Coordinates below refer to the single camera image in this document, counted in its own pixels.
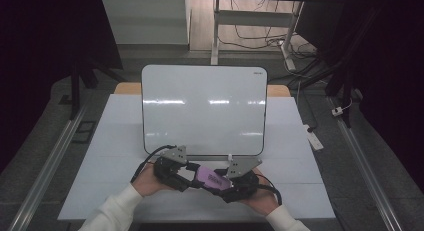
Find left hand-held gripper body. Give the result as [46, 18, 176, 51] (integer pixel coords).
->
[153, 145, 193, 192]

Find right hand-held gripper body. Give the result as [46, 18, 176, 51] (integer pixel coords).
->
[222, 156, 263, 204]

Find purple and black whiteboard eraser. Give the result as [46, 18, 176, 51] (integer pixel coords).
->
[195, 165, 232, 192]

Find white whiteboard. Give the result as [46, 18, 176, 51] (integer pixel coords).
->
[141, 64, 269, 157]

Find person's left hand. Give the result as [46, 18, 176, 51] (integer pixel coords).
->
[131, 163, 173, 198]

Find person's right hand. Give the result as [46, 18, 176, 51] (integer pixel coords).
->
[239, 168, 280, 217]

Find black floor plate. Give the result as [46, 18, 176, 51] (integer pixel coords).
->
[72, 120, 98, 145]

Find black metal stand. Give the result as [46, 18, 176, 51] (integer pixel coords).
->
[69, 55, 128, 121]
[288, 4, 384, 129]

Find white cabinet panel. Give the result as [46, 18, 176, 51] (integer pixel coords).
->
[100, 0, 190, 46]

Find black curtain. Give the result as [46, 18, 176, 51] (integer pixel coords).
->
[0, 0, 124, 174]
[296, 0, 424, 192]

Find left hand-held gripper black cable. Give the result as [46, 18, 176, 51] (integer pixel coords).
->
[130, 144, 177, 184]

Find hand-held gripper black cable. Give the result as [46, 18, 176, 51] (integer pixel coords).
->
[130, 144, 177, 184]
[254, 173, 284, 206]

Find right hand-held gripper black cable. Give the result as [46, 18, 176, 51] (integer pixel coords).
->
[254, 173, 284, 206]

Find aluminium floor rail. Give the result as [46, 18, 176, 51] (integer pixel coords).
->
[7, 102, 90, 231]
[327, 96, 405, 231]

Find black floor cables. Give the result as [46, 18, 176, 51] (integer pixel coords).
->
[218, 0, 318, 57]

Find white desk frame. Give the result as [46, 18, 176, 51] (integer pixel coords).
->
[210, 0, 305, 72]

